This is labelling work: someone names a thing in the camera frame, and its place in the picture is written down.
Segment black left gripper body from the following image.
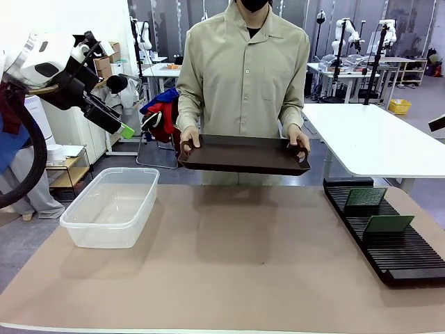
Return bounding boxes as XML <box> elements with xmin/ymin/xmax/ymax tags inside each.
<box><xmin>42</xmin><ymin>56</ymin><xmax>105</xmax><ymax>111</ymax></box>

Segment green printed circuit board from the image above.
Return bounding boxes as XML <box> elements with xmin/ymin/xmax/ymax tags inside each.
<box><xmin>347</xmin><ymin>187</ymin><xmax>388</xmax><ymax>210</ymax></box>
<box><xmin>362</xmin><ymin>214</ymin><xmax>416</xmax><ymax>241</ymax></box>

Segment dark brown serving tray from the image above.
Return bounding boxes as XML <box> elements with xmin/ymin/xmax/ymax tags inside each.
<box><xmin>177</xmin><ymin>134</ymin><xmax>312</xmax><ymax>177</ymax></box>

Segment person left forearm beige sleeve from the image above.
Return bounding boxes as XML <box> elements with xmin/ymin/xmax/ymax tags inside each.
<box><xmin>279</xmin><ymin>96</ymin><xmax>306</xmax><ymax>134</ymax></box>

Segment person right forearm beige sleeve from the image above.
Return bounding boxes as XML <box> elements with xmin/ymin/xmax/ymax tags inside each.
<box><xmin>175</xmin><ymin>93</ymin><xmax>204</xmax><ymax>132</ymax></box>

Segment person right hand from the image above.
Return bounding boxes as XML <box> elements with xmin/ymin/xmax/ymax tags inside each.
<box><xmin>179</xmin><ymin>127</ymin><xmax>203</xmax><ymax>153</ymax></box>

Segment person left hand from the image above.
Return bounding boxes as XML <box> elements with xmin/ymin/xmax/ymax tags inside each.
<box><xmin>287</xmin><ymin>127</ymin><xmax>312</xmax><ymax>157</ymax></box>

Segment black cap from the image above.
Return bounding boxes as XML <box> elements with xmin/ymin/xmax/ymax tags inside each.
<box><xmin>106</xmin><ymin>74</ymin><xmax>129</xmax><ymax>94</ymax></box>

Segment light grey jacket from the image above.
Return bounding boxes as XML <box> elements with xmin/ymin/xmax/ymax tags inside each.
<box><xmin>99</xmin><ymin>74</ymin><xmax>147</xmax><ymax>116</ymax></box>

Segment white cabinet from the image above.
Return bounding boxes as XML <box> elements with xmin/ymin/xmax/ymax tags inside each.
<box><xmin>41</xmin><ymin>100</ymin><xmax>113</xmax><ymax>165</ymax></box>

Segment cardboard box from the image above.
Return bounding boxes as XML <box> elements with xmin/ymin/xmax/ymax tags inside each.
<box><xmin>93</xmin><ymin>55</ymin><xmax>113</xmax><ymax>79</ymax></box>
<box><xmin>108</xmin><ymin>41</ymin><xmax>121</xmax><ymax>64</ymax></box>

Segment yellow plastic basket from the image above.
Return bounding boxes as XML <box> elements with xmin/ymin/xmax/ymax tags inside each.
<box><xmin>388</xmin><ymin>99</ymin><xmax>412</xmax><ymax>116</ymax></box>

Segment white air purifier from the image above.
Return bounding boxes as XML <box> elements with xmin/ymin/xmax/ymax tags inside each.
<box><xmin>24</xmin><ymin>95</ymin><xmax>56</xmax><ymax>145</ymax></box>

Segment black tripod stand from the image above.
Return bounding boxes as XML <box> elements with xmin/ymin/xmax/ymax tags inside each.
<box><xmin>362</xmin><ymin>22</ymin><xmax>391</xmax><ymax>106</ymax></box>
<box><xmin>130</xmin><ymin>15</ymin><xmax>145</xmax><ymax>102</ymax></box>

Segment blue jacket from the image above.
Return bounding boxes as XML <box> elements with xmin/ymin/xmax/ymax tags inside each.
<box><xmin>139</xmin><ymin>86</ymin><xmax>181</xmax><ymax>118</ymax></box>

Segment white bowl stack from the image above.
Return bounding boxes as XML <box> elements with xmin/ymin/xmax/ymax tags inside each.
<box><xmin>46</xmin><ymin>144</ymin><xmax>67</xmax><ymax>163</ymax></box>

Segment wooden background shelf table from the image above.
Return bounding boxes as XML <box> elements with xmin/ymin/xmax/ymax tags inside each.
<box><xmin>378</xmin><ymin>56</ymin><xmax>429</xmax><ymax>88</ymax></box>

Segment white background desk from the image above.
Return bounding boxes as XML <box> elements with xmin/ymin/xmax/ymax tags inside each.
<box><xmin>140</xmin><ymin>62</ymin><xmax>184</xmax><ymax>102</ymax></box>

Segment dark red cloth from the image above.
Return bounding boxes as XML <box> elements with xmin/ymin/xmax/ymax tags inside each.
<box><xmin>0</xmin><ymin>82</ymin><xmax>26</xmax><ymax>134</ymax></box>

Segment white side table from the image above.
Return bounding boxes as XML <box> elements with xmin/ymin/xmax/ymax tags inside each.
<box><xmin>301</xmin><ymin>103</ymin><xmax>445</xmax><ymax>194</ymax></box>

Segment blue cloth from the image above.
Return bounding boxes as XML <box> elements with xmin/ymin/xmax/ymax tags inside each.
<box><xmin>0</xmin><ymin>113</ymin><xmax>33</xmax><ymax>175</ymax></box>

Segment black crate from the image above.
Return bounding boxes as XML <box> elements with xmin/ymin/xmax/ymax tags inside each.
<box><xmin>50</xmin><ymin>189</ymin><xmax>76</xmax><ymax>203</ymax></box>

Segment clear plastic storage box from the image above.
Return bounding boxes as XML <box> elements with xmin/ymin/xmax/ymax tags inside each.
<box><xmin>59</xmin><ymin>167</ymin><xmax>160</xmax><ymax>249</ymax></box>

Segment grey trousers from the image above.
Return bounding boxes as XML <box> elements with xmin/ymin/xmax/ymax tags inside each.
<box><xmin>0</xmin><ymin>166</ymin><xmax>66</xmax><ymax>221</ymax></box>

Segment white background workbench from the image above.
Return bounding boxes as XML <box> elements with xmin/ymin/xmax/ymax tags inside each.
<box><xmin>307</xmin><ymin>61</ymin><xmax>375</xmax><ymax>104</ymax></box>

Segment clear plastic cover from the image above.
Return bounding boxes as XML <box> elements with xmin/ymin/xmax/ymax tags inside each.
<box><xmin>318</xmin><ymin>54</ymin><xmax>348</xmax><ymax>72</ymax></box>
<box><xmin>342</xmin><ymin>53</ymin><xmax>370</xmax><ymax>70</ymax></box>

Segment black slotted PCB rack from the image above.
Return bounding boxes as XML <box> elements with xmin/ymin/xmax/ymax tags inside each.
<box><xmin>323</xmin><ymin>177</ymin><xmax>445</xmax><ymax>288</ymax></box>

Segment person torso beige shirt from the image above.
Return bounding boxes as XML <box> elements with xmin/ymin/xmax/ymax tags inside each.
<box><xmin>175</xmin><ymin>0</ymin><xmax>312</xmax><ymax>187</ymax></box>

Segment black lamp stand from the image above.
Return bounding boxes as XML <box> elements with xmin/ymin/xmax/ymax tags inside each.
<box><xmin>314</xmin><ymin>9</ymin><xmax>327</xmax><ymax>64</ymax></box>

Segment black face mask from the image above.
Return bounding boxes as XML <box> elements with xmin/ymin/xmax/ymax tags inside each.
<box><xmin>241</xmin><ymin>0</ymin><xmax>273</xmax><ymax>15</ymax></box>

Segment tan curved bracket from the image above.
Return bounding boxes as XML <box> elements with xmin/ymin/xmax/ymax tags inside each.
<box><xmin>26</xmin><ymin>84</ymin><xmax>59</xmax><ymax>95</ymax></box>

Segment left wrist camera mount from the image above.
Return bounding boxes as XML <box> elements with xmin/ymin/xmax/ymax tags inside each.
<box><xmin>71</xmin><ymin>30</ymin><xmax>116</xmax><ymax>58</ymax></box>

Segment small wooden shelf black frame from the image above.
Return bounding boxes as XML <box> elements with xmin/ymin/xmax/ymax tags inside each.
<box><xmin>44</xmin><ymin>144</ymin><xmax>93</xmax><ymax>203</ymax></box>

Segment metal frame chair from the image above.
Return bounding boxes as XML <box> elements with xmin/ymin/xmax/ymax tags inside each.
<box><xmin>136</xmin><ymin>134</ymin><xmax>181</xmax><ymax>170</ymax></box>

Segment black corrugated cable hose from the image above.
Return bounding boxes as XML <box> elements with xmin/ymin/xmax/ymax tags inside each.
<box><xmin>0</xmin><ymin>82</ymin><xmax>49</xmax><ymax>209</ymax></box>

